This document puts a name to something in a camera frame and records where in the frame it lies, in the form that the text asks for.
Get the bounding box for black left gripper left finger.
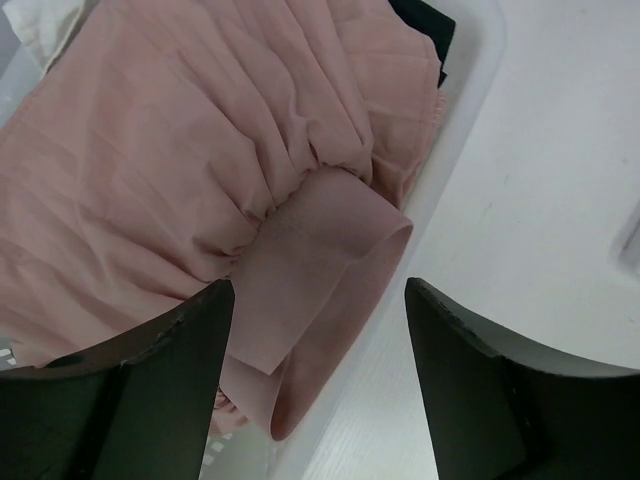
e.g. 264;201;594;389
1;280;235;479

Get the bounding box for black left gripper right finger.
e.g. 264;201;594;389
404;278;639;479

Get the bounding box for pink garment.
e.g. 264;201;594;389
1;1;444;441

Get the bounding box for white cloth in basket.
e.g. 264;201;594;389
2;0;98;75

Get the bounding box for black garment in basket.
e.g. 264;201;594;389
386;1;457;91

